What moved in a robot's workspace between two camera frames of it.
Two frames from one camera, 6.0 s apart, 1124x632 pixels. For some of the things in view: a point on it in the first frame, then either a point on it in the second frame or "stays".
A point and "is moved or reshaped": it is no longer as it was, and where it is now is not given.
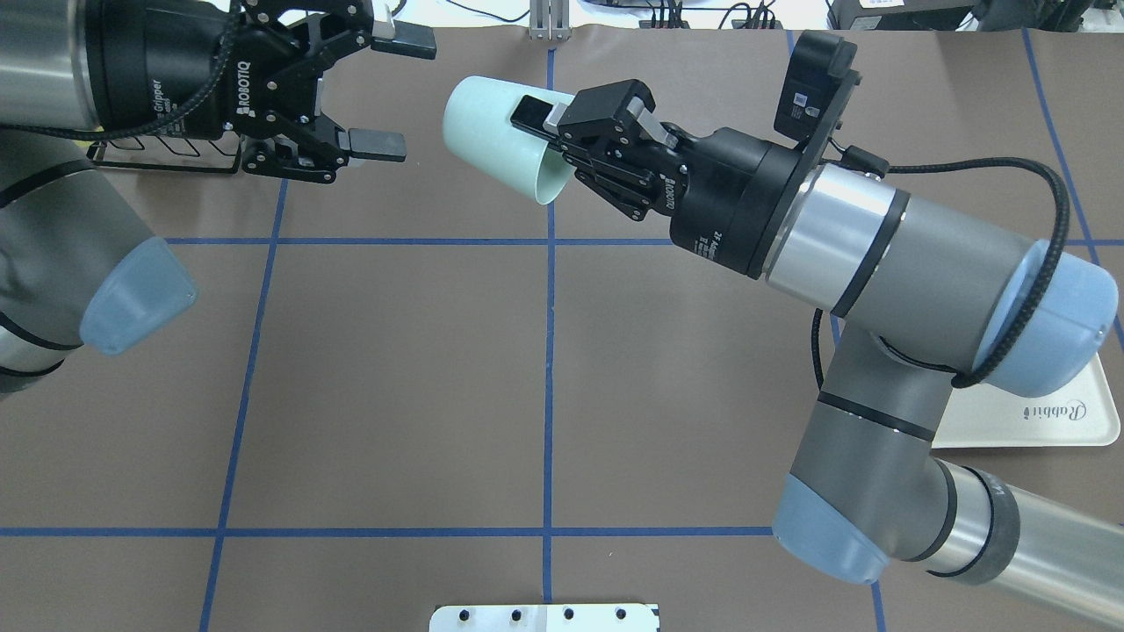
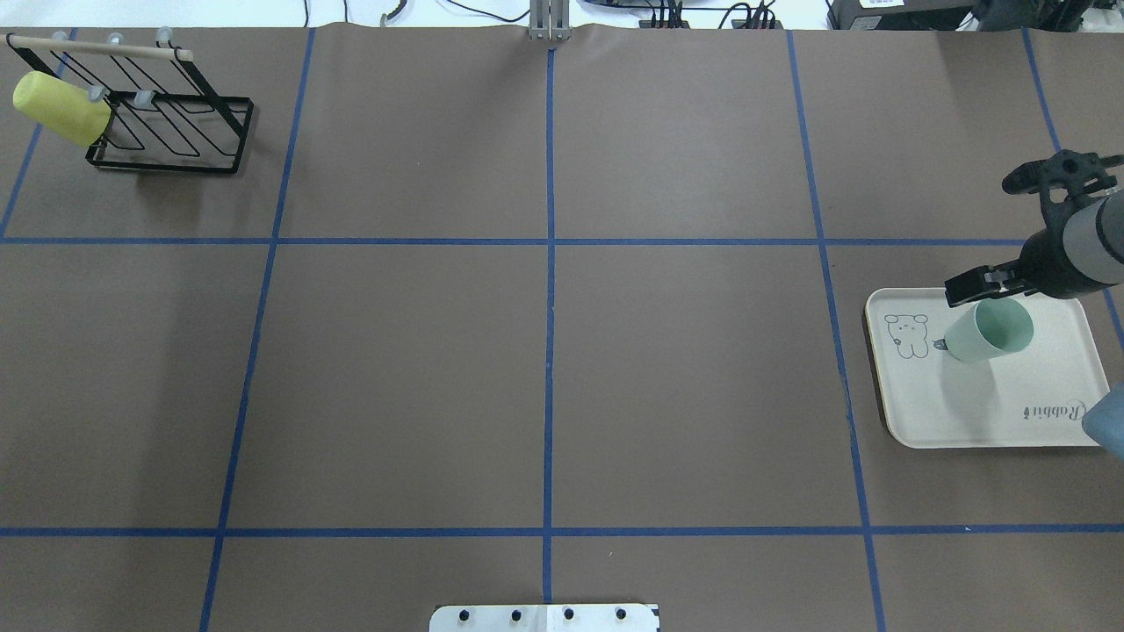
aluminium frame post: x=549 y=20 stays
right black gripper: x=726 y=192 -> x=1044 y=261
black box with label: x=898 y=15 stays
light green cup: x=482 y=140 is moved or reshaped
